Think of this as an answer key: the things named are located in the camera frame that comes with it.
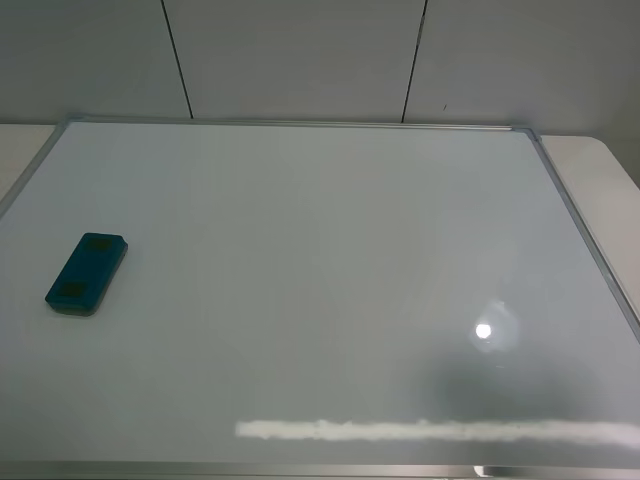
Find teal whiteboard eraser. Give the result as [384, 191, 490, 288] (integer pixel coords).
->
[45, 232, 128, 317]

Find white whiteboard with aluminium frame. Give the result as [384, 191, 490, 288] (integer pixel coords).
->
[1, 118, 639, 479]

